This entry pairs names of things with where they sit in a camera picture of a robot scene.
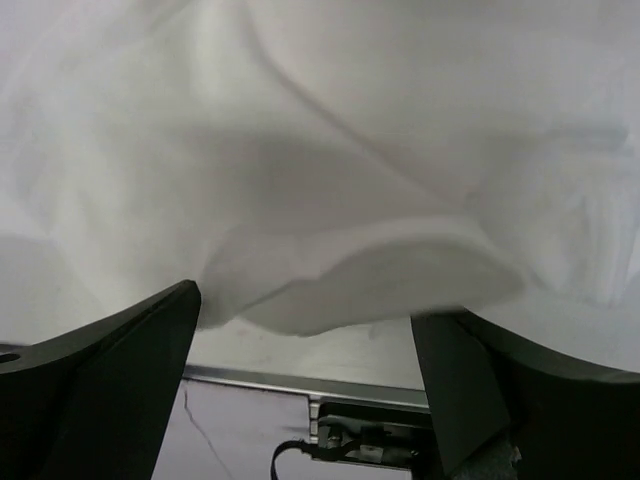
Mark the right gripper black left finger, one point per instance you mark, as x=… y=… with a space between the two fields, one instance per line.
x=94 y=403

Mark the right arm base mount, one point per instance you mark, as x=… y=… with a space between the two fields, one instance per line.
x=376 y=438

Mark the white t-shirt black print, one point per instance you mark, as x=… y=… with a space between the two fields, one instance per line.
x=314 y=164

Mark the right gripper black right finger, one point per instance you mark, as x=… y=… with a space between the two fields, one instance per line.
x=504 y=407

